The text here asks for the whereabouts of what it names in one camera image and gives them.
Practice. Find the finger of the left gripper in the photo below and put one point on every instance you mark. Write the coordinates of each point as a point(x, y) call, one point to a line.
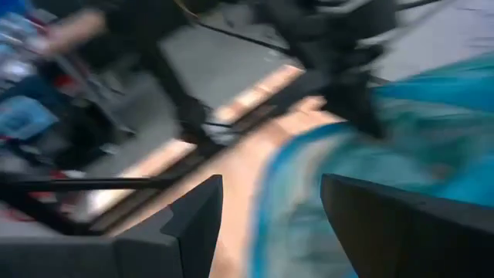
point(359, 112)

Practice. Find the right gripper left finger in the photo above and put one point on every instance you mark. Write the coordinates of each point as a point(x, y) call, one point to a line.
point(116, 258)

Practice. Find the blue plastic item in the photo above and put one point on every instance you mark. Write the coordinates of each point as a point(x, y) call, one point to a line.
point(23, 117)

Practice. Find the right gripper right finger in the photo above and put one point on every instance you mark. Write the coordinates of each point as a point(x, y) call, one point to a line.
point(424, 247)

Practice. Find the black aluminium table frame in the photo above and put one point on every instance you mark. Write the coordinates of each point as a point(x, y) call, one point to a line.
point(77, 184)

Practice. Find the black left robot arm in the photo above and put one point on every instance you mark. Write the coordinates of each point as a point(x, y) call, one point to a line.
point(185, 100)

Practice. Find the teal trash bag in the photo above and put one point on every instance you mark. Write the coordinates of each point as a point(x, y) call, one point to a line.
point(386, 162)

